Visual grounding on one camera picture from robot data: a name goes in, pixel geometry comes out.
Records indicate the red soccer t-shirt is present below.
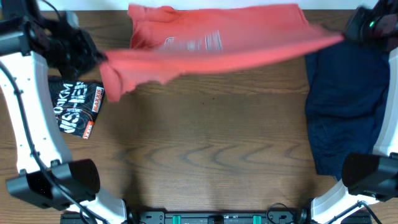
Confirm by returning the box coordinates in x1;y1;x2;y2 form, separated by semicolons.
99;4;343;102

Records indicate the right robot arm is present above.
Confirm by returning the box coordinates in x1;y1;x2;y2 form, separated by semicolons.
300;1;397;223

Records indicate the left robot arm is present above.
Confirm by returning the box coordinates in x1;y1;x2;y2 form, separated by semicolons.
1;0;129;223

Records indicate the black printed folded shirt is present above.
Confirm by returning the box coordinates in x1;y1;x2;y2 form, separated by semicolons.
49;76;105;139

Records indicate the navy blue shirt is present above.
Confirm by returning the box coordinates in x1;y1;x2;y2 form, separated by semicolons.
305;41;390;180

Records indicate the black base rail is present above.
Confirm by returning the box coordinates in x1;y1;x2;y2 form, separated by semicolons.
60;203;373;224

